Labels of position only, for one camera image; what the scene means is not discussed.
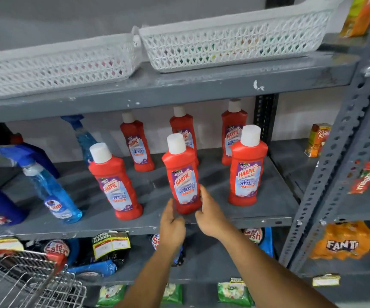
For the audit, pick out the black packet yellow label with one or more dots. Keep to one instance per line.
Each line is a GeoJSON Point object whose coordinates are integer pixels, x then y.
{"type": "Point", "coordinates": [109, 245]}

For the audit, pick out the group of red cleaner bottles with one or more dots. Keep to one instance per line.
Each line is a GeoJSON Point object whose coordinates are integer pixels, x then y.
{"type": "Point", "coordinates": [247, 176]}

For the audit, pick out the orange green carton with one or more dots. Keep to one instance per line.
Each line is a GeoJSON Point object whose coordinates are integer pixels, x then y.
{"type": "Point", "coordinates": [361, 15]}

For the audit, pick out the person's right thumb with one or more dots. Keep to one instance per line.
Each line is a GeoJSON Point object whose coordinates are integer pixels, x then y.
{"type": "Point", "coordinates": [205, 197]}

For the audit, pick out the white plastic lattice basket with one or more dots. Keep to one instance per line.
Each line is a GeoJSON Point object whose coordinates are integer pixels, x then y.
{"type": "Point", "coordinates": [236, 41]}
{"type": "Point", "coordinates": [53, 70]}

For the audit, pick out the white shelf price label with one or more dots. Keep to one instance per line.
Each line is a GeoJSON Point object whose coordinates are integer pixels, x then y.
{"type": "Point", "coordinates": [326, 280]}

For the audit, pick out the grey metal shelf rack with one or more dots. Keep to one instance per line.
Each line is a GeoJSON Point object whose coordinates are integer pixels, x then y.
{"type": "Point", "coordinates": [178, 86]}

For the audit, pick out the pale yellow packet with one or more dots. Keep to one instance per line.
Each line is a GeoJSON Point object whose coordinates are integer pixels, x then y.
{"type": "Point", "coordinates": [2, 244]}

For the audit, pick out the person's right hand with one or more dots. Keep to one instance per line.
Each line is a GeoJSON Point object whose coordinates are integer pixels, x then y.
{"type": "Point", "coordinates": [212, 221]}

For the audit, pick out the orange red juice carton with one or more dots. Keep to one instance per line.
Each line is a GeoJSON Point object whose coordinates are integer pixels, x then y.
{"type": "Point", "coordinates": [317, 141]}

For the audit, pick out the person's right forearm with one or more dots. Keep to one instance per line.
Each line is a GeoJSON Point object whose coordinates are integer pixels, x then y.
{"type": "Point", "coordinates": [262, 272]}

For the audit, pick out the person's left fingers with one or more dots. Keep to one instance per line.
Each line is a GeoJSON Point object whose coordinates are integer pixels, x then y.
{"type": "Point", "coordinates": [168, 211]}

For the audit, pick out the black perforated upright post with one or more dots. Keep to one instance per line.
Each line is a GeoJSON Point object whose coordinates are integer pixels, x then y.
{"type": "Point", "coordinates": [265, 118]}

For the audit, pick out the person's left forearm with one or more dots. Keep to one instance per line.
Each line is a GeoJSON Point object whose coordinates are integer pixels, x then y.
{"type": "Point", "coordinates": [149, 282]}

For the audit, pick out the person's left hand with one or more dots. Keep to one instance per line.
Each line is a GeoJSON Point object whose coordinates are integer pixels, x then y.
{"type": "Point", "coordinates": [171, 234]}

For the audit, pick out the red white-capped cleaner bottle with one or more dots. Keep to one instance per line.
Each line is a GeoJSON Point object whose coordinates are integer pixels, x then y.
{"type": "Point", "coordinates": [183, 179]}

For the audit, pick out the green white packet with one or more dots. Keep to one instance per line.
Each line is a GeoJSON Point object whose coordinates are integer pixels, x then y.
{"type": "Point", "coordinates": [110, 295]}
{"type": "Point", "coordinates": [234, 293]}
{"type": "Point", "coordinates": [173, 293]}

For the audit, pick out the light blue spray bottle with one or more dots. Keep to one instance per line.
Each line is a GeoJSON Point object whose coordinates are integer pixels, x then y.
{"type": "Point", "coordinates": [84, 139]}
{"type": "Point", "coordinates": [55, 197]}

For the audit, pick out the blue flat detergent packet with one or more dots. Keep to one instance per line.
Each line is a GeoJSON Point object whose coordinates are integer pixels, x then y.
{"type": "Point", "coordinates": [92, 269]}

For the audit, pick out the dark blue detergent packet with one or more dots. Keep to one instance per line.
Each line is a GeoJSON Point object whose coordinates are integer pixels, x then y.
{"type": "Point", "coordinates": [155, 242]}
{"type": "Point", "coordinates": [58, 248]}
{"type": "Point", "coordinates": [262, 240]}

